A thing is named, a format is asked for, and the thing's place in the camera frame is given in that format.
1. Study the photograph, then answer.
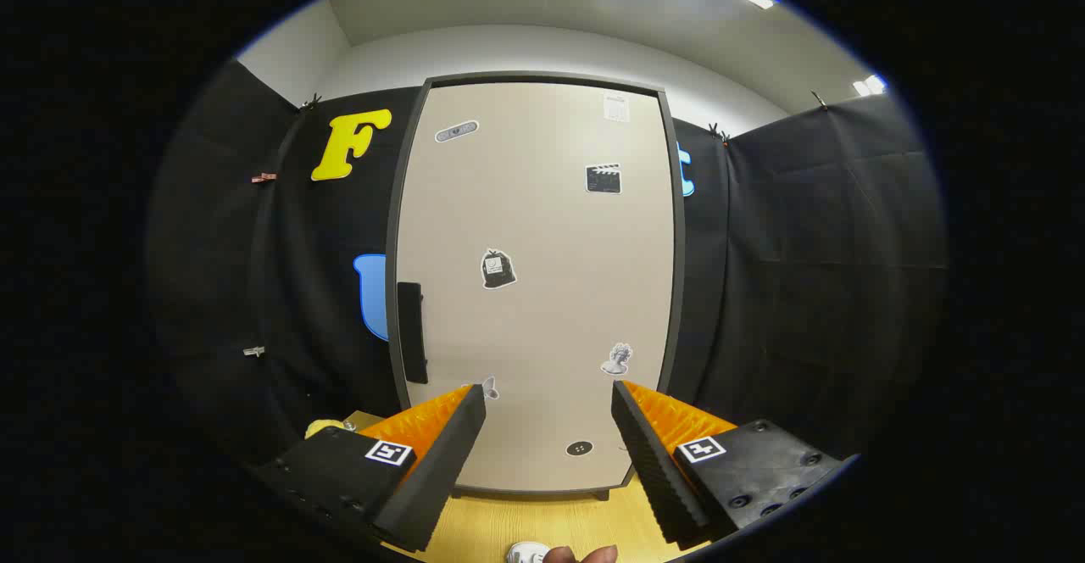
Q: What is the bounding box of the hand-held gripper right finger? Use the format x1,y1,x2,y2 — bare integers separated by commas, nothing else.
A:
612,380,849,547

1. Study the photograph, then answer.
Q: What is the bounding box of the beige shoe cabinet door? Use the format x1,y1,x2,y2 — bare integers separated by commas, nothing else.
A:
397,81,676,493

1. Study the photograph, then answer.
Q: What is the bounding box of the black door handle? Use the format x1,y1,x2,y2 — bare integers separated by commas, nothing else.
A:
397,281,429,384

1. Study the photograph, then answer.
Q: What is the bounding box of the black backdrop cloth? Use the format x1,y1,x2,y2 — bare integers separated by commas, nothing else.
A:
148,59,949,479

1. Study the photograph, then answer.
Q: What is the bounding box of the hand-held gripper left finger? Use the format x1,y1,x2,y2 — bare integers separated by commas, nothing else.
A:
254,383,488,554

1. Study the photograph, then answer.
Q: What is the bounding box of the grey shoe cabinet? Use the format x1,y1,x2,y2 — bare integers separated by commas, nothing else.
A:
386,71,686,501

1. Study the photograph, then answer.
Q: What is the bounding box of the yellow plush toy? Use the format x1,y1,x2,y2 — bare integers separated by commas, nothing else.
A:
305,417,357,441

